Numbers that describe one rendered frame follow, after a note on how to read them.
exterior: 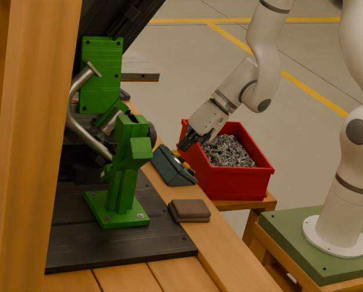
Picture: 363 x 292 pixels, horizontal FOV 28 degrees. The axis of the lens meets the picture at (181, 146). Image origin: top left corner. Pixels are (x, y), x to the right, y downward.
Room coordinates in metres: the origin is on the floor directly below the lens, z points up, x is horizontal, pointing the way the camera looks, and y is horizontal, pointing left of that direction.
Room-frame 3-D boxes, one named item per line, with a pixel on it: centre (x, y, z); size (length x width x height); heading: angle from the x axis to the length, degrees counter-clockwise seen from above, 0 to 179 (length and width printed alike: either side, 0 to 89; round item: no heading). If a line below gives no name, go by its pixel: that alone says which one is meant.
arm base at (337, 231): (1.73, -0.48, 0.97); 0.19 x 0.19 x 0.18
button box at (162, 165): (1.85, 0.01, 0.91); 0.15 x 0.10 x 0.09; 31
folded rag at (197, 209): (1.65, -0.06, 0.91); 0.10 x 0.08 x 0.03; 112
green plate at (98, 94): (1.83, 0.27, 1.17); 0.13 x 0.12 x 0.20; 31
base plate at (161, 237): (1.87, 0.36, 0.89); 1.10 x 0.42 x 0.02; 31
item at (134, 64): (1.98, 0.32, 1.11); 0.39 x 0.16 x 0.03; 121
